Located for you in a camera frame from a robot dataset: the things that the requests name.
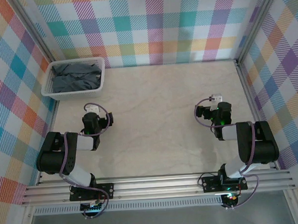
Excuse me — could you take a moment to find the grey t-shirt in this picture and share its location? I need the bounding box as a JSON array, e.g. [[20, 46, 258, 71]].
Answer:
[[50, 61, 103, 94]]

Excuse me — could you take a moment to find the white plastic mesh basket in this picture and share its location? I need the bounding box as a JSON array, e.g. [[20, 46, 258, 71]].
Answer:
[[39, 56, 107, 102]]

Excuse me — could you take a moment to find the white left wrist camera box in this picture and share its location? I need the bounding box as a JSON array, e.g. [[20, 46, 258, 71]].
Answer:
[[85, 105, 100, 114]]

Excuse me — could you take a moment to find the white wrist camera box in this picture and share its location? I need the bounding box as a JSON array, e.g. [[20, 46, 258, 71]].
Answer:
[[85, 105, 100, 114], [211, 93, 224, 104]]

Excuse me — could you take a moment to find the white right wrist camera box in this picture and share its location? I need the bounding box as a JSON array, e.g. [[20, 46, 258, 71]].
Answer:
[[211, 93, 224, 104]]

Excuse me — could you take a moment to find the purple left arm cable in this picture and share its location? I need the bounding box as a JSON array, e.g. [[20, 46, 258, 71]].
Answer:
[[55, 101, 115, 220]]

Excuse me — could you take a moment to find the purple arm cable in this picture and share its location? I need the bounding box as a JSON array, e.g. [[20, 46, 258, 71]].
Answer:
[[55, 101, 115, 220], [193, 94, 262, 212]]

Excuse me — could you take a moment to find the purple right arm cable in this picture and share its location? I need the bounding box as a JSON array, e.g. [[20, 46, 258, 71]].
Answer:
[[193, 94, 262, 212]]

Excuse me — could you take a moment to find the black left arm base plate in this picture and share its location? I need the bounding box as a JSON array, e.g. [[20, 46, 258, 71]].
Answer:
[[69, 182, 115, 202]]

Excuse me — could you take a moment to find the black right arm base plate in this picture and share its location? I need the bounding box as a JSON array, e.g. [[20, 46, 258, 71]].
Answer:
[[201, 173, 249, 193]]

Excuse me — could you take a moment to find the aluminium mounting rail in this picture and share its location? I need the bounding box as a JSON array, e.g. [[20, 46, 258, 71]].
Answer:
[[19, 168, 298, 206]]

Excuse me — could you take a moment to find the aluminium frame post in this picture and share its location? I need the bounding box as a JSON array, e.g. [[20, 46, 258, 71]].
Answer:
[[7, 0, 59, 67], [233, 0, 287, 64]]

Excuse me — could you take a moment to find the grey slotted cable duct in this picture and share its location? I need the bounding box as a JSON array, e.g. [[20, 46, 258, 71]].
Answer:
[[33, 197, 224, 216]]

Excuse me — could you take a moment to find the aluminium frame leg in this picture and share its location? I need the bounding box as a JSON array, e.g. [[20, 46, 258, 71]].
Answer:
[[284, 190, 298, 224], [17, 205, 37, 224]]

